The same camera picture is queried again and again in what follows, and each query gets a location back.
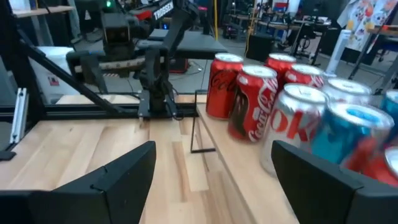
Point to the black desk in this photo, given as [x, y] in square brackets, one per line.
[199, 46]

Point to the black cube case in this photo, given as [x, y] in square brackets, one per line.
[259, 48]

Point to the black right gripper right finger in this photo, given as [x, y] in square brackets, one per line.
[314, 193]

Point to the red box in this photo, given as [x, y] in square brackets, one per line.
[179, 66]

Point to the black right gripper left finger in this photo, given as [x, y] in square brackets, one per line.
[121, 193]

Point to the silver aluminium bracket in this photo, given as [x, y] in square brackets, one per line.
[19, 115]

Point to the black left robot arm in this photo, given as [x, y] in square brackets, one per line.
[183, 18]

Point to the red cola can white script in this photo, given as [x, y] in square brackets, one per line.
[306, 77]
[252, 105]

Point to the wooden board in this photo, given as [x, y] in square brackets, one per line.
[40, 12]

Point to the red cola can black script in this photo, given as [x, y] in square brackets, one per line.
[222, 90]

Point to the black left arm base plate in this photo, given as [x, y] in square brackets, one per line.
[143, 109]

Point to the white box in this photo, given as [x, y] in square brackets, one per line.
[40, 84]

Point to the white tower fan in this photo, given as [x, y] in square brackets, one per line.
[340, 49]

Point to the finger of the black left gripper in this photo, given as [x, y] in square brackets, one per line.
[91, 74]
[152, 71]

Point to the floral patterned cloth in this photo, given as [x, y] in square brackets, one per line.
[367, 18]

